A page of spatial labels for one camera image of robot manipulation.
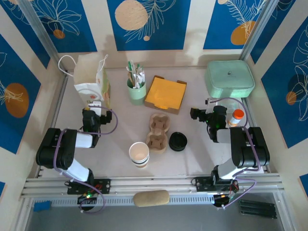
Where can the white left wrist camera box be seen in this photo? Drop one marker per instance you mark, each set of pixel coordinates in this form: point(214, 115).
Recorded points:
point(95, 106)

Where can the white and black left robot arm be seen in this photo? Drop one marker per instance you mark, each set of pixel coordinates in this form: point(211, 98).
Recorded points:
point(55, 149)

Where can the aluminium front rail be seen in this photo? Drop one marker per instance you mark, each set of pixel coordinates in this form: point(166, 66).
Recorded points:
point(149, 184)

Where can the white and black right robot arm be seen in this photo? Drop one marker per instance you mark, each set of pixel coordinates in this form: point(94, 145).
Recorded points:
point(250, 149)

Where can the tan foam pad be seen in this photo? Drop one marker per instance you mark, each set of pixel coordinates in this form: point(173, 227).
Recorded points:
point(151, 198)

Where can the wooden stir stick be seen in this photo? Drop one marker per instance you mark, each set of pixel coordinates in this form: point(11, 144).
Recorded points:
point(130, 78)

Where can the black plastic cup lid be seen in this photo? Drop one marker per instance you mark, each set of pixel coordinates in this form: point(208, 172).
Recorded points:
point(178, 140)

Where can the yellow napkin stack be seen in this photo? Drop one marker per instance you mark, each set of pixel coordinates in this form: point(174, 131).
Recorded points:
point(166, 92)

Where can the orange capped bottle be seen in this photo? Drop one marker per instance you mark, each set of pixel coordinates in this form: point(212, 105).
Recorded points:
point(237, 115)

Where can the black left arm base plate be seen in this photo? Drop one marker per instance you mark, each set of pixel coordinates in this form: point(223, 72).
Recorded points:
point(104, 186)

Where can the black ribbed rack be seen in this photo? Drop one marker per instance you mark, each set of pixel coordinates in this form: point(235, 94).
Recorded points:
point(257, 209)

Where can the aluminium corner post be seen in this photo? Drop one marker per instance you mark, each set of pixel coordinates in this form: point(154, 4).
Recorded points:
point(40, 31)
point(261, 29)

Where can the mint green holder cup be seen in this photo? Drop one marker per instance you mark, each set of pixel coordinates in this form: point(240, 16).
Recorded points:
point(137, 97)

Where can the green tipped wrapped straw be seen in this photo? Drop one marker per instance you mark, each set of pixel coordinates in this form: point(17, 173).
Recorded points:
point(138, 67)
point(129, 66)

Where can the aluminium side rail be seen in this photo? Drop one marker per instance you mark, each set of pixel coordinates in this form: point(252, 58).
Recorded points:
point(249, 115)
point(55, 113)

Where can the dark sleeve paper cup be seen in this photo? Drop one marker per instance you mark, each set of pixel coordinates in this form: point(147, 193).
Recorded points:
point(139, 149)

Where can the brown pulp cup carrier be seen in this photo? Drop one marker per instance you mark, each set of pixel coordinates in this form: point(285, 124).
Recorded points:
point(157, 132)

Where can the brown cardboard napkin tray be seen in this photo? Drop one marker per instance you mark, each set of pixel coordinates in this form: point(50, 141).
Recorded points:
point(158, 108)

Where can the black controller board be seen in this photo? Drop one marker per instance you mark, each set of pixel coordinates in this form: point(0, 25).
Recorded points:
point(220, 201)
point(86, 199)

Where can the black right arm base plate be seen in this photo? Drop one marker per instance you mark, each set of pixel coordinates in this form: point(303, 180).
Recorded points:
point(202, 184)

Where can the clear plastic box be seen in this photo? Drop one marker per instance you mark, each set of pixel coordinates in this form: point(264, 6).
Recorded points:
point(233, 106)

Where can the mint green zip case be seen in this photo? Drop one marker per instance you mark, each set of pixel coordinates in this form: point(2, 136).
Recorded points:
point(228, 77)

